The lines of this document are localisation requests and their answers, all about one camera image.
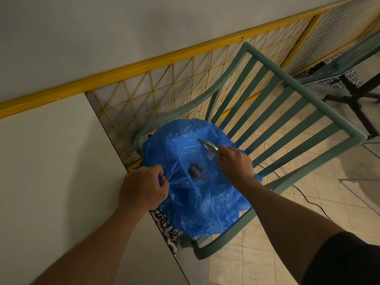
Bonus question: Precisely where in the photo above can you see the person's left hand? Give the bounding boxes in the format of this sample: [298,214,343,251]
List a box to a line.
[118,164,170,213]

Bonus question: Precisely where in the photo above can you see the person's right hand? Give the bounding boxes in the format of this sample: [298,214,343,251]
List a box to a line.
[216,146,255,189]

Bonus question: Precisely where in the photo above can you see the metal spoon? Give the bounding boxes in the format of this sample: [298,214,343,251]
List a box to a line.
[197,138,219,152]

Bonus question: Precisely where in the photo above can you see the blue plastic bag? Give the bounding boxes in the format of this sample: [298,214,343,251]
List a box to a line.
[140,118,263,238]

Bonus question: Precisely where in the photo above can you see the person's right forearm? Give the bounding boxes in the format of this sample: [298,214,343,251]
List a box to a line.
[237,176,346,285]

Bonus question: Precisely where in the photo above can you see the person's left forearm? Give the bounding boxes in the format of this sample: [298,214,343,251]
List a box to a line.
[30,202,149,285]

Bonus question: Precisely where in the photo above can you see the dark food scraps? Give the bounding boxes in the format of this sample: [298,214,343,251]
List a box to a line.
[188,162,208,182]

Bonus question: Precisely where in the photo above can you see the black white patterned cloth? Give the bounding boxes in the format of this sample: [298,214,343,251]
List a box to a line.
[149,207,181,258]

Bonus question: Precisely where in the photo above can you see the green metal chair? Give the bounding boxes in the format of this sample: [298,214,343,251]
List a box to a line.
[132,42,368,260]

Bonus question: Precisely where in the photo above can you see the yellow metal grid fence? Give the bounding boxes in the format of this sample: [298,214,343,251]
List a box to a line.
[0,0,380,172]

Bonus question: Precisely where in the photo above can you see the clear glass table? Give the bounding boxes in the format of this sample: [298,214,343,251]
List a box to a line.
[337,141,380,217]

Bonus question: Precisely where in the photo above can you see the black table base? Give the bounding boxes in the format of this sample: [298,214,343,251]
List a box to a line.
[322,72,380,140]

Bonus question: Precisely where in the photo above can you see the black sleeve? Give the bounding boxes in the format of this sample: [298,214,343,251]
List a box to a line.
[301,231,380,285]

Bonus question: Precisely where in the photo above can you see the black cable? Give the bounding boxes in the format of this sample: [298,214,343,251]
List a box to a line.
[258,164,332,220]

